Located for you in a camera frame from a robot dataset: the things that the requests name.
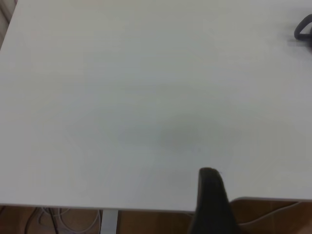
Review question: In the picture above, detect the beige cable under table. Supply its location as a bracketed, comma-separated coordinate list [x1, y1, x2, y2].
[237, 201, 304, 225]

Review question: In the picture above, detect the dark grey ceramic mug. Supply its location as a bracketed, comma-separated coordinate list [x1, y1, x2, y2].
[293, 14, 312, 42]

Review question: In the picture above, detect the white cable under table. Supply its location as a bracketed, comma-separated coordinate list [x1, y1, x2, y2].
[31, 207, 101, 234]

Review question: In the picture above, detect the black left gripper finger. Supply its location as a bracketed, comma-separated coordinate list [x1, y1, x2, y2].
[189, 167, 242, 234]

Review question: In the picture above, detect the white table leg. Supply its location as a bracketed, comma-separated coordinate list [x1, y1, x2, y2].
[100, 209, 119, 234]

